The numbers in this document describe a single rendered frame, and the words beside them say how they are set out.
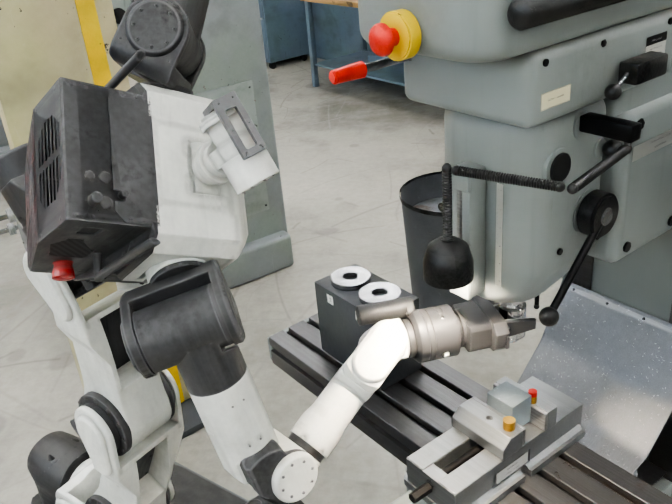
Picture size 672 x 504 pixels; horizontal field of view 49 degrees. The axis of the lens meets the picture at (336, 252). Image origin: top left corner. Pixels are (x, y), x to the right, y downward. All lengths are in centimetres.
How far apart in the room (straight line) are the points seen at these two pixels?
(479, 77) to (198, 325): 49
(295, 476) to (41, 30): 177
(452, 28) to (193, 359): 54
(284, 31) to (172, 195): 752
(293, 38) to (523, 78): 768
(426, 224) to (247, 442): 221
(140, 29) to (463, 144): 49
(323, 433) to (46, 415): 235
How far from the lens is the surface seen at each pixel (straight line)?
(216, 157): 104
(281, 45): 851
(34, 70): 254
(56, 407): 345
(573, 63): 103
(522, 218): 110
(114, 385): 146
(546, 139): 106
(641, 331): 163
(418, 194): 353
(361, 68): 104
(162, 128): 108
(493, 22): 89
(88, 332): 139
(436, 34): 92
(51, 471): 196
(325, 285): 165
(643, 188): 127
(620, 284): 164
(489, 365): 328
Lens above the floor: 195
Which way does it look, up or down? 27 degrees down
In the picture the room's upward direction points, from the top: 5 degrees counter-clockwise
